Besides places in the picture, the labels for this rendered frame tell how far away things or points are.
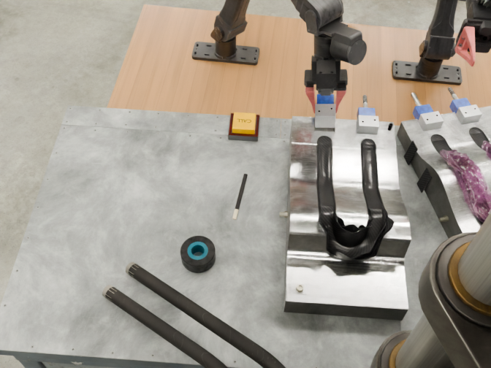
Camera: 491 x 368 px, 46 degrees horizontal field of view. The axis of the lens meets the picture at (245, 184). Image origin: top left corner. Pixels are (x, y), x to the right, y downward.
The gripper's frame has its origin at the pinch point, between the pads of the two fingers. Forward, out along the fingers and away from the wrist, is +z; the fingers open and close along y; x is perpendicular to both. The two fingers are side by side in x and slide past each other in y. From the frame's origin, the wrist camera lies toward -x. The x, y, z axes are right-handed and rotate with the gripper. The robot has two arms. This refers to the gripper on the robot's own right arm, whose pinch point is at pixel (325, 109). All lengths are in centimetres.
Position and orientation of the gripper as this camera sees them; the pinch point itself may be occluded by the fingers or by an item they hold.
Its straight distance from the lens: 146.5
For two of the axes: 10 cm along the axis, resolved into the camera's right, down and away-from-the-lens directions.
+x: 1.1, -5.7, 8.1
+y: 9.9, 0.1, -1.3
